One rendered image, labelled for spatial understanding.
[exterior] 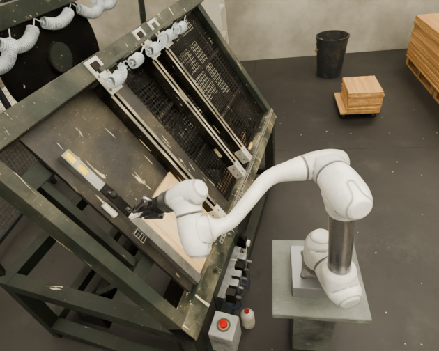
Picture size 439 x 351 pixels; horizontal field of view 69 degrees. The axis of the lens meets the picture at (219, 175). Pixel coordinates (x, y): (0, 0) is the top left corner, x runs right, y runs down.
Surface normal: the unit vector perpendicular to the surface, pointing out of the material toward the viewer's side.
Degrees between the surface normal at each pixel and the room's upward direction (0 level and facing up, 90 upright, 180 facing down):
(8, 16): 90
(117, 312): 0
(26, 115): 59
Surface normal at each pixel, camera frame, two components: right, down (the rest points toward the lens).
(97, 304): -0.12, -0.76
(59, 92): 0.74, -0.30
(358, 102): -0.12, 0.65
